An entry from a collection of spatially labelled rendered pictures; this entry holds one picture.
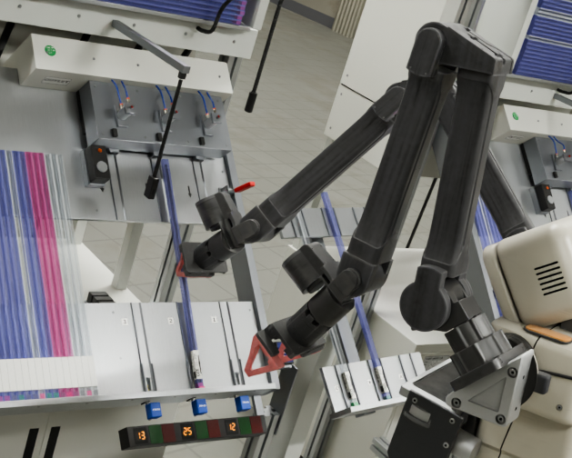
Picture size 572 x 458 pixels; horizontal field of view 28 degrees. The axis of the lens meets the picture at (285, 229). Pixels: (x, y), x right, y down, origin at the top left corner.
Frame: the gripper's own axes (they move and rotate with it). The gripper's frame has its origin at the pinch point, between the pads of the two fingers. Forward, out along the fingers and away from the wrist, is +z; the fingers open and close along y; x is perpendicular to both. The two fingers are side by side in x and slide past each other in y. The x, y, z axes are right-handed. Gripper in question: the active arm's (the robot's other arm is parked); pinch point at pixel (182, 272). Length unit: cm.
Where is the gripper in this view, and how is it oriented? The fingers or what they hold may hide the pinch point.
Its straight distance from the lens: 241.6
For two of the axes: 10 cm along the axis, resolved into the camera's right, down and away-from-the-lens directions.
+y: -7.9, -0.3, -6.2
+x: 2.0, 9.3, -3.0
